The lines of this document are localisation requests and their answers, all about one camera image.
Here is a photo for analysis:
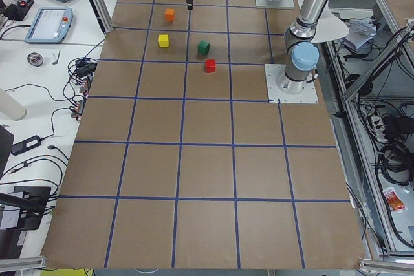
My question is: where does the red wooden block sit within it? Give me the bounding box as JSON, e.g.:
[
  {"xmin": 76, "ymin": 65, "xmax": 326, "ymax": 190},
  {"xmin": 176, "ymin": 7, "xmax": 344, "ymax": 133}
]
[{"xmin": 204, "ymin": 59, "xmax": 216, "ymax": 73}]

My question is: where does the orange wooden block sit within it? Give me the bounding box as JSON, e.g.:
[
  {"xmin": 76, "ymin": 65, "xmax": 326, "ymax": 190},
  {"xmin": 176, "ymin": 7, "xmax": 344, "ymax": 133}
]
[{"xmin": 164, "ymin": 8, "xmax": 175, "ymax": 22}]

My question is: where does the yellow wooden block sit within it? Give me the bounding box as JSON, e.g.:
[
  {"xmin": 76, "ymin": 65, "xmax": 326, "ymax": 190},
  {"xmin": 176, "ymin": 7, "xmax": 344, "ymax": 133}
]
[{"xmin": 158, "ymin": 34, "xmax": 169, "ymax": 48}]

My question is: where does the green wooden block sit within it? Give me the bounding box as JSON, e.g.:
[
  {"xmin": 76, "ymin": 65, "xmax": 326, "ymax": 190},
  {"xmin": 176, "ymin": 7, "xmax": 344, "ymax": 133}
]
[{"xmin": 197, "ymin": 40, "xmax": 210, "ymax": 55}]

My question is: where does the lower blue teach pendant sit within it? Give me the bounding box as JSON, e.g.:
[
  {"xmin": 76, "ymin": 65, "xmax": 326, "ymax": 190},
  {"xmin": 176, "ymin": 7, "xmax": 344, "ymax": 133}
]
[{"xmin": 25, "ymin": 7, "xmax": 74, "ymax": 44}]

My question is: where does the silver hex key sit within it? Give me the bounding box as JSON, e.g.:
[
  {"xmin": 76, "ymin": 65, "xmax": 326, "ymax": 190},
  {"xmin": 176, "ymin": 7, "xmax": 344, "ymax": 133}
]
[{"xmin": 52, "ymin": 50, "xmax": 61, "ymax": 65}]

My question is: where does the black emergency stop box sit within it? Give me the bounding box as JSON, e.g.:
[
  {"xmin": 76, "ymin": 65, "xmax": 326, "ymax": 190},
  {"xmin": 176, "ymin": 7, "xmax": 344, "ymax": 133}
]
[{"xmin": 3, "ymin": 0, "xmax": 34, "ymax": 21}]

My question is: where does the black power adapter brick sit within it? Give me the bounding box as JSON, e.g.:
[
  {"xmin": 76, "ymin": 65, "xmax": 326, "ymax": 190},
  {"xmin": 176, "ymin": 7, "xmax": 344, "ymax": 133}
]
[{"xmin": 11, "ymin": 135, "xmax": 42, "ymax": 156}]

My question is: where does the white power strip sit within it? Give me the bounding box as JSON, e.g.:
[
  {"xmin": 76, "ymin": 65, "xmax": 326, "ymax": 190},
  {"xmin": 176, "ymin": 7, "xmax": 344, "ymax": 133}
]
[{"xmin": 370, "ymin": 112, "xmax": 388, "ymax": 143}]

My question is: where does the black stand base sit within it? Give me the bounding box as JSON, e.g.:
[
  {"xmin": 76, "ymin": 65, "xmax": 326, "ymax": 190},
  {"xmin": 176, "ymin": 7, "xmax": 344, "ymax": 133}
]
[{"xmin": 1, "ymin": 186, "xmax": 51, "ymax": 231}]

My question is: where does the red snack packet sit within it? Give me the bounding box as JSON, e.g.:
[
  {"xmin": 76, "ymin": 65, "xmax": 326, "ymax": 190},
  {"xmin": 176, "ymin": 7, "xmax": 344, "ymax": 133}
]
[{"xmin": 382, "ymin": 187, "xmax": 406, "ymax": 213}]

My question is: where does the white cylinder post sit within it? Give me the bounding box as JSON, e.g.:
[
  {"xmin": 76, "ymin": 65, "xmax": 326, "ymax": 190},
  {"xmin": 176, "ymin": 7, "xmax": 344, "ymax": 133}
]
[{"xmin": 0, "ymin": 89, "xmax": 27, "ymax": 121}]

